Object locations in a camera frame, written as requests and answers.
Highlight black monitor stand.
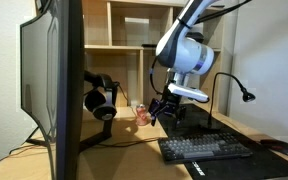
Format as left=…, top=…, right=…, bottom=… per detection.
left=24, top=125, right=49, bottom=147

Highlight light wooden shelf unit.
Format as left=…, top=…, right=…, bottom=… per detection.
left=81, top=0, right=226, bottom=114

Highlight black gooseneck desk lamp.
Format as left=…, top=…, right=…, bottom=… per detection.
left=198, top=71, right=257, bottom=131

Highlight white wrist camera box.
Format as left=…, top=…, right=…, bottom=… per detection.
left=167, top=82, right=210, bottom=104

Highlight black curved monitor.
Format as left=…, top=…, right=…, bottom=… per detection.
left=19, top=0, right=86, bottom=180

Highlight black keyboard cable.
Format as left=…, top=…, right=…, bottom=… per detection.
left=102, top=137, right=161, bottom=148

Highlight black desk mat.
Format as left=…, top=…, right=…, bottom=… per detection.
left=150, top=103, right=288, bottom=180

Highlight red soda can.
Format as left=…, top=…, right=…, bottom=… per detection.
left=135, top=104, right=149, bottom=127

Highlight black computer mouse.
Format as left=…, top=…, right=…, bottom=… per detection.
left=259, top=138, right=288, bottom=158

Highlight black over-ear headphones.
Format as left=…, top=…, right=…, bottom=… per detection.
left=83, top=70, right=118, bottom=122

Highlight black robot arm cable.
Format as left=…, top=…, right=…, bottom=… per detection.
left=149, top=55, right=166, bottom=96

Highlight black headphone stand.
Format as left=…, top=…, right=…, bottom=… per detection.
left=79, top=82, right=120, bottom=153

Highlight dark monitor cable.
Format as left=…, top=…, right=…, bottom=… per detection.
left=0, top=143, right=49, bottom=166

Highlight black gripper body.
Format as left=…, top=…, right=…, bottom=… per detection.
left=159, top=84, right=182, bottom=111

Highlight grey mechanical keyboard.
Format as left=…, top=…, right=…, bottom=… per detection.
left=157, top=132, right=254, bottom=165

